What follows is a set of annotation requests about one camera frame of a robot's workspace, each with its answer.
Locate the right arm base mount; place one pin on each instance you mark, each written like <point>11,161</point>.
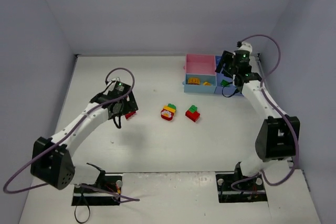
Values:
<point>244,192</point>

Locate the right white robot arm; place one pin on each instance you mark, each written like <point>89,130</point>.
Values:
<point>278,136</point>

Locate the green square lego brick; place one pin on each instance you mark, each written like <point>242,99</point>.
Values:
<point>225,83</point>

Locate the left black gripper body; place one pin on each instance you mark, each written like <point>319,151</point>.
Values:
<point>132,102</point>

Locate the dark blue container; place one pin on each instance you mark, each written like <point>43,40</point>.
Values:
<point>231,89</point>

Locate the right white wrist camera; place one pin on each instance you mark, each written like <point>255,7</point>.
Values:
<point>243,45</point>

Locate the small yellow lego brick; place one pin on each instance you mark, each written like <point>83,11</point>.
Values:
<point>207,83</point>

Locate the flower lego stack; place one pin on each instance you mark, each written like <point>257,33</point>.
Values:
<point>168,111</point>

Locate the yellow rounded lego brick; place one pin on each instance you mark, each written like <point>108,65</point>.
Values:
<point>193,81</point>

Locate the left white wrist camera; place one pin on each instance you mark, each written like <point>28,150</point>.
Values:
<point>114,80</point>

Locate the red green lego stack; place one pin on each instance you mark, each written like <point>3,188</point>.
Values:
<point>192,113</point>

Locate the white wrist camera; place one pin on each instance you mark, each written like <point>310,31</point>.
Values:
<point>114,80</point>
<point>243,45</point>

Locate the red yellow green lego figure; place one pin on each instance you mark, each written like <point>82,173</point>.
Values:
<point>129,115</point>

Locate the light blue container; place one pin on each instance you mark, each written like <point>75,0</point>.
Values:
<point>200,88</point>

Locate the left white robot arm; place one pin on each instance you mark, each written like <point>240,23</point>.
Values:
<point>53,156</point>

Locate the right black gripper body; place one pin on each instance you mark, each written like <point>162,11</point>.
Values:
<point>224,61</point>

